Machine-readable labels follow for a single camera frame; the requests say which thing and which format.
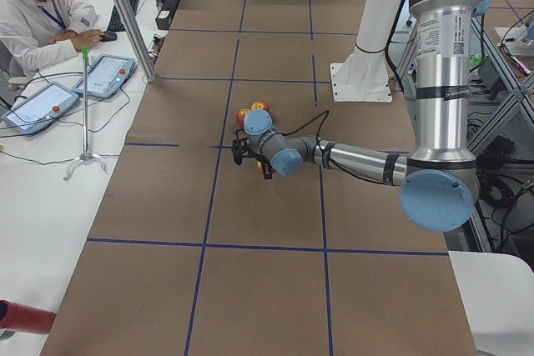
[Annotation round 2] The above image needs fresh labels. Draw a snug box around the green handled grabber stick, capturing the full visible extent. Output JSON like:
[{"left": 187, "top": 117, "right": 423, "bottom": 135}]
[{"left": 63, "top": 45, "right": 107, "bottom": 182}]

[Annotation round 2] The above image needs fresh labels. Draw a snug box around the near blue teach pendant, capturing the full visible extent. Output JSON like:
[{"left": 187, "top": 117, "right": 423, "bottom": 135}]
[{"left": 1, "top": 82, "right": 79, "bottom": 135}]

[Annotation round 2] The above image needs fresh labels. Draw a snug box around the aluminium frame post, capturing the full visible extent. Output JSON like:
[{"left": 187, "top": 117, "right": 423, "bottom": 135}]
[{"left": 113, "top": 0, "right": 156, "bottom": 83}]

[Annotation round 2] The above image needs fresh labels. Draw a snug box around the black computer mouse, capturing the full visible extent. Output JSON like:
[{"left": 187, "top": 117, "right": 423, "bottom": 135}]
[{"left": 100, "top": 31, "right": 118, "bottom": 43}]

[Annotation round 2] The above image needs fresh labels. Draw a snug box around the back red yellow apple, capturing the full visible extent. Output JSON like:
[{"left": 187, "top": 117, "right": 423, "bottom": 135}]
[{"left": 250, "top": 101, "right": 270, "bottom": 113}]

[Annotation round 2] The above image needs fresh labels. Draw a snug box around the far blue teach pendant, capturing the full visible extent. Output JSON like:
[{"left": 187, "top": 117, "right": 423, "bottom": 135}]
[{"left": 83, "top": 54, "right": 135, "bottom": 99}]

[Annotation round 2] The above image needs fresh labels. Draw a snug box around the red water bottle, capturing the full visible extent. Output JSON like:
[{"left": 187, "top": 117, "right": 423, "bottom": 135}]
[{"left": 1, "top": 299, "right": 57, "bottom": 334}]

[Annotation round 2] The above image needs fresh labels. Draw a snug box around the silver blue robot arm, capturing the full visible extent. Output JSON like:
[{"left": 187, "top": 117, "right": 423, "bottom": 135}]
[{"left": 233, "top": 0, "right": 489, "bottom": 232}]

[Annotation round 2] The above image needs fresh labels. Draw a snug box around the black keyboard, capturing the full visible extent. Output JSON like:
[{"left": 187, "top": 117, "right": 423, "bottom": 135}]
[{"left": 106, "top": 0, "right": 142, "bottom": 33}]

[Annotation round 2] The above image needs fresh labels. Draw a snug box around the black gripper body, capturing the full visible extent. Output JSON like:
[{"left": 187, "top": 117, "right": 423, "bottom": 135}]
[{"left": 249, "top": 146, "right": 270, "bottom": 164}]

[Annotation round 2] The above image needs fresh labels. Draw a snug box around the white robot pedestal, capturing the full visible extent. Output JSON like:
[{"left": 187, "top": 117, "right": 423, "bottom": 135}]
[{"left": 330, "top": 0, "right": 405, "bottom": 103}]

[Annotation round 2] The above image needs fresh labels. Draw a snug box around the person in white hoodie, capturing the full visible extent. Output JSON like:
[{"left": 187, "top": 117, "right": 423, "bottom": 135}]
[{"left": 1, "top": 0, "right": 97, "bottom": 77}]

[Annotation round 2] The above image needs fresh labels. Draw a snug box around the person's right hand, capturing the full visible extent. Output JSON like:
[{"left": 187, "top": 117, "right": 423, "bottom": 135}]
[{"left": 70, "top": 29, "right": 103, "bottom": 51}]

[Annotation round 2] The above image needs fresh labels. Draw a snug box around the right red yellow apple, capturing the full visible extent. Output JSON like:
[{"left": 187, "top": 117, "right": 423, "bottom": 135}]
[{"left": 235, "top": 108, "right": 250, "bottom": 128}]

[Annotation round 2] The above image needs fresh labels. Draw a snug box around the blue teach pendant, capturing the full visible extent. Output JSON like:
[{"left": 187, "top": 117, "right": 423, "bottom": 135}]
[
  {"left": 1, "top": 82, "right": 79, "bottom": 135},
  {"left": 83, "top": 54, "right": 135, "bottom": 99}
]

